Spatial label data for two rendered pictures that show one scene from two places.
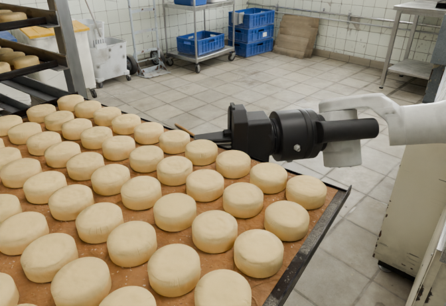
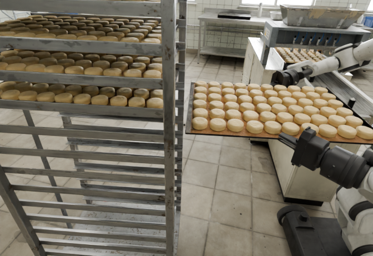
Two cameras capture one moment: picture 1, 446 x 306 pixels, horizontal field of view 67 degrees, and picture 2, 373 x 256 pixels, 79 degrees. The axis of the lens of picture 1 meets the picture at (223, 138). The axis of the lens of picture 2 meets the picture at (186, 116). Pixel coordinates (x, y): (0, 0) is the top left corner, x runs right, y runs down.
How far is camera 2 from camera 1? 87 cm
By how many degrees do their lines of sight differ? 28
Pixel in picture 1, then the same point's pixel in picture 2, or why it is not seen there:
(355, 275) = (244, 150)
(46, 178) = (263, 105)
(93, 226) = (301, 110)
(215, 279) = (340, 109)
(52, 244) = (301, 115)
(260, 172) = (307, 89)
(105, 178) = (277, 100)
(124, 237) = (311, 109)
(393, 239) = not seen: hidden behind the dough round
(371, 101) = (308, 63)
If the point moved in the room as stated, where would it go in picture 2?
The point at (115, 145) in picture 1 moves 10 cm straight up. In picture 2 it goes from (257, 92) to (262, 68)
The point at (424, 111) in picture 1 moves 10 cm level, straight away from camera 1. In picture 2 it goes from (322, 63) to (313, 58)
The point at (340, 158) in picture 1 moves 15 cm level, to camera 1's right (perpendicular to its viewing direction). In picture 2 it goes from (302, 84) to (319, 78)
